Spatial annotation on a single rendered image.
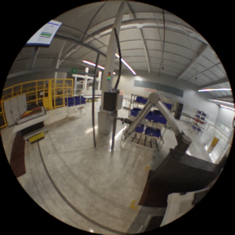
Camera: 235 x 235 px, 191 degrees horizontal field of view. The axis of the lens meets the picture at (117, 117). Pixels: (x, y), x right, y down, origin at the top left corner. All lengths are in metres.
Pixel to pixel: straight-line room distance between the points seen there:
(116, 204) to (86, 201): 0.54
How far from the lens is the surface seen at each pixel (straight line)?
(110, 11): 9.60
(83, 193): 1.72
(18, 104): 7.40
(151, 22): 7.06
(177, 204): 1.12
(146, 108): 0.98
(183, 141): 1.16
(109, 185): 1.70
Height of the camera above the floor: 1.65
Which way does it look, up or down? 21 degrees down
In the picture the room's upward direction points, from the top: 6 degrees clockwise
